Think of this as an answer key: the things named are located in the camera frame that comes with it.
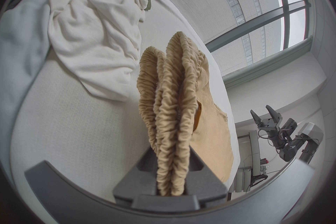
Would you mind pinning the olive green garment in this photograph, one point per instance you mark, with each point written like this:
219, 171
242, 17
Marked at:
148, 3

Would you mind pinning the pale grey garment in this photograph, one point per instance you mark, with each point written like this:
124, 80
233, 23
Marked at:
21, 41

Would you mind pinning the bed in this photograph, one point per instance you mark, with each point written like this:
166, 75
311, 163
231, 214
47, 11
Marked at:
65, 125

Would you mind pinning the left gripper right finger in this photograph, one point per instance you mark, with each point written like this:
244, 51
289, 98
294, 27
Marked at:
202, 181

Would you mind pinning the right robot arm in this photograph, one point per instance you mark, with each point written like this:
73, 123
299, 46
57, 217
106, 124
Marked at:
311, 132

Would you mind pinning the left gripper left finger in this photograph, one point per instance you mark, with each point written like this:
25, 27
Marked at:
139, 178

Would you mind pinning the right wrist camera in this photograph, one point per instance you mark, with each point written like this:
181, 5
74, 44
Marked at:
288, 127

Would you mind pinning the grey-green curtain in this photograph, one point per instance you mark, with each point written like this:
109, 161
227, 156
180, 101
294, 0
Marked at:
262, 68

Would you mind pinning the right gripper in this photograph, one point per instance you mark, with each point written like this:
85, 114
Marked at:
273, 128

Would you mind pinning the tan shorts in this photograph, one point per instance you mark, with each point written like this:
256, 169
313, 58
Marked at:
170, 112

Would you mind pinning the cream white garment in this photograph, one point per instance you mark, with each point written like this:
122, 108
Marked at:
99, 34

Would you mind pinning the window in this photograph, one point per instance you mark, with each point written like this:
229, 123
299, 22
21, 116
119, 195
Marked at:
223, 7

